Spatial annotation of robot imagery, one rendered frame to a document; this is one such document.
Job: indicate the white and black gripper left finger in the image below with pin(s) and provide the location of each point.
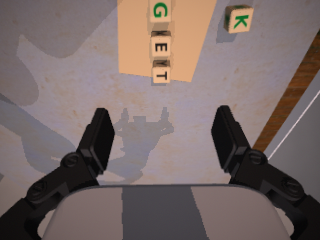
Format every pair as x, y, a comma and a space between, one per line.
21, 221

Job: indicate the tan flat mat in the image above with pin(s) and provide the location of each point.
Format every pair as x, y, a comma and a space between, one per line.
190, 21

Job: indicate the wooden letter block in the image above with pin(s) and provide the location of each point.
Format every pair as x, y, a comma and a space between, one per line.
160, 11
238, 18
161, 71
161, 43

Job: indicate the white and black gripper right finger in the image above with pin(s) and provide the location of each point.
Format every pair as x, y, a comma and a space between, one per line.
252, 169

